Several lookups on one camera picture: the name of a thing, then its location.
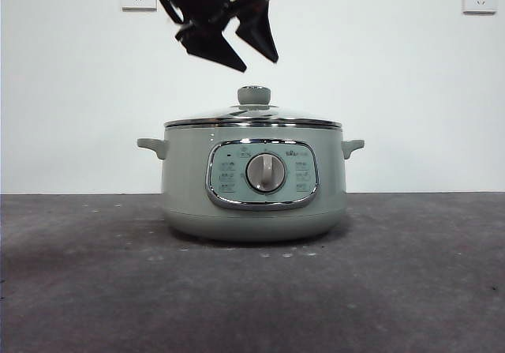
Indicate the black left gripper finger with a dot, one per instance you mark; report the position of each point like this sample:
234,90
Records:
209,45
256,21

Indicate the glass lid with green knob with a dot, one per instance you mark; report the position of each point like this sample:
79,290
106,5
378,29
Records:
253,94

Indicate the pale green electric pot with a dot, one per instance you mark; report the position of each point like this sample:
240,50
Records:
185,195

